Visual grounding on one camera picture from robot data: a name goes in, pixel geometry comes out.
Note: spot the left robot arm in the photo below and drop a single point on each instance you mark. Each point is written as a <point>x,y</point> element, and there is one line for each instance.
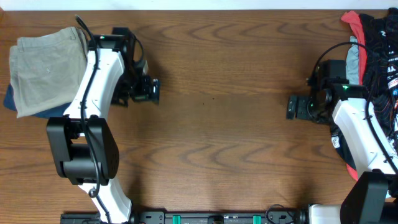
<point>83,148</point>

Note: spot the red garment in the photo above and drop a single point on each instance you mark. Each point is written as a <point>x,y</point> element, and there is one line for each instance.
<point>353,20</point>

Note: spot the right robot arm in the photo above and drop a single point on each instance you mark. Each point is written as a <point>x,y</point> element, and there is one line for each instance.
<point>349,107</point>

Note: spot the khaki shorts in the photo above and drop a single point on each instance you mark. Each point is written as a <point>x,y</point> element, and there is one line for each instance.
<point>49,68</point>

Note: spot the folded navy blue shorts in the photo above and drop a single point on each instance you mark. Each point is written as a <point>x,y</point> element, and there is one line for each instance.
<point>41,109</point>

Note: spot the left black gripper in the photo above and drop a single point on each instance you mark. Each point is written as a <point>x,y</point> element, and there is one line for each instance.
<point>146,93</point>

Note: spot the light blue garment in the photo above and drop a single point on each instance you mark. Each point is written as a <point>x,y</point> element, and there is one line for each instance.
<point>352,65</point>

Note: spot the black patterned shirt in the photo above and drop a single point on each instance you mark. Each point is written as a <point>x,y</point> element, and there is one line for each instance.
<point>381,37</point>

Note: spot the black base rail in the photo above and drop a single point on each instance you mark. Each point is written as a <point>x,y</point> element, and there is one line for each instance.
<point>186,217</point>

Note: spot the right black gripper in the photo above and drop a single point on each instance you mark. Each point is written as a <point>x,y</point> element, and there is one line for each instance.
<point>301,112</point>

